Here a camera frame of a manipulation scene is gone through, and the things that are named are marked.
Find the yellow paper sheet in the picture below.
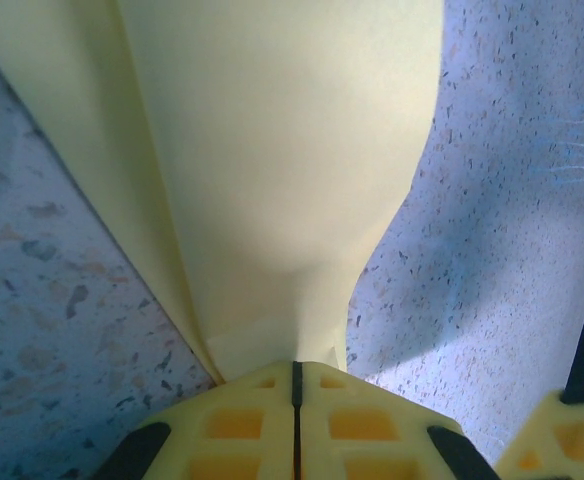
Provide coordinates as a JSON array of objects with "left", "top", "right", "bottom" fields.
[{"left": 0, "top": 0, "right": 446, "bottom": 387}]

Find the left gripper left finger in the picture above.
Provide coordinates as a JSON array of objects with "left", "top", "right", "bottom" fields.
[{"left": 90, "top": 359, "right": 294, "bottom": 480}]

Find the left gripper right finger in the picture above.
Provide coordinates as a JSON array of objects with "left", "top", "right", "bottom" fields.
[{"left": 300, "top": 359, "right": 502, "bottom": 480}]

